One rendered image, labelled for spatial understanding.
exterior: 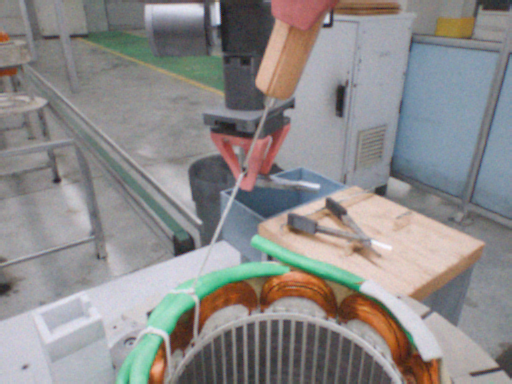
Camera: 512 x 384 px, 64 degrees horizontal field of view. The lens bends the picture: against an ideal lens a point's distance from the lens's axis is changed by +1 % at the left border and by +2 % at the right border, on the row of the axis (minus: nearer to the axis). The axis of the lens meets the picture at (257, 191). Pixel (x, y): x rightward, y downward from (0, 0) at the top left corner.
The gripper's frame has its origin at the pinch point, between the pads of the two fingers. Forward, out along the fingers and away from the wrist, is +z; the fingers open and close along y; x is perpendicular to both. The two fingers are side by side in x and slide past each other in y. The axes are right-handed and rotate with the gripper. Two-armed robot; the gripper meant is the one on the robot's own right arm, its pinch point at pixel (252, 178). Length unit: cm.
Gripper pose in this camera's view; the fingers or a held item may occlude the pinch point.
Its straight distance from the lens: 49.5
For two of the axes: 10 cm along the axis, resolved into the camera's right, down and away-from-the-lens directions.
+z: 0.2, 8.9, 4.5
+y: -5.1, 4.0, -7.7
